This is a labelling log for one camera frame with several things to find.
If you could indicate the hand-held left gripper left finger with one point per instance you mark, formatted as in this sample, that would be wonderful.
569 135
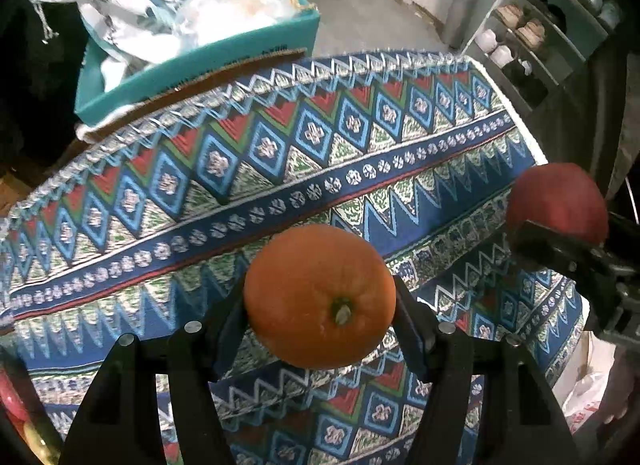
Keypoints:
227 327

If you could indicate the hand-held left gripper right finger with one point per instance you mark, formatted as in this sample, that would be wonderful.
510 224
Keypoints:
412 335

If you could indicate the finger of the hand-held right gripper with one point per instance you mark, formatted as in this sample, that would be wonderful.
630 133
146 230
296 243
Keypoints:
622 227
545 242

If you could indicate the red apple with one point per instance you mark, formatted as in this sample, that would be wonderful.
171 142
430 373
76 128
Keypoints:
560 200
11 395

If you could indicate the orange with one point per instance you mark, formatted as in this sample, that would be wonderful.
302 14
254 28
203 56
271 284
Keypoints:
310 285

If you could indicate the dark glass plate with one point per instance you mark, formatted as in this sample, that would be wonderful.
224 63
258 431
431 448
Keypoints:
50 425

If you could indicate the yellow-green pear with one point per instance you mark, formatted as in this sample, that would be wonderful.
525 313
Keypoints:
36 441

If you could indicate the person's right hand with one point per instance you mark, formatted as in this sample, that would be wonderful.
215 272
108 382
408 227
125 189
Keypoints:
617 385

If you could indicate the white red-printed plastic bag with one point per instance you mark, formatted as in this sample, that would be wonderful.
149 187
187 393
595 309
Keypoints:
585 405

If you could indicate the black shoe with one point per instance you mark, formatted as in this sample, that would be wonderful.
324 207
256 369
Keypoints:
527 85

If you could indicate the grey shoe rack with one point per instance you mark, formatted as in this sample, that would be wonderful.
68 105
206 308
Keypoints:
560 60

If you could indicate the white shoe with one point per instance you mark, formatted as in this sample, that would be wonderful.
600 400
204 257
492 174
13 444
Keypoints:
504 55
485 40

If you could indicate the patterned blue tablecloth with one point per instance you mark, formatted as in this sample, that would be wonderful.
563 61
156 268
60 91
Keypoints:
300 145

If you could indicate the beige shoe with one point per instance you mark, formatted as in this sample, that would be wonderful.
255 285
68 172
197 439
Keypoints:
509 16
531 32

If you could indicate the teal cardboard box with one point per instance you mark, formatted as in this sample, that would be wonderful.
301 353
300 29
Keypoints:
200 65

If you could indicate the dark hanging clothing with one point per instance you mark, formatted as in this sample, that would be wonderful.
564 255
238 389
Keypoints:
35 85

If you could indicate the clear plastic bag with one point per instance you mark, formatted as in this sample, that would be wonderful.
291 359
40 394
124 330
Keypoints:
245 5

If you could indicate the white printed plastic bag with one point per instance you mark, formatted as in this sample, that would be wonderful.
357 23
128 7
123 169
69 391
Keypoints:
115 0

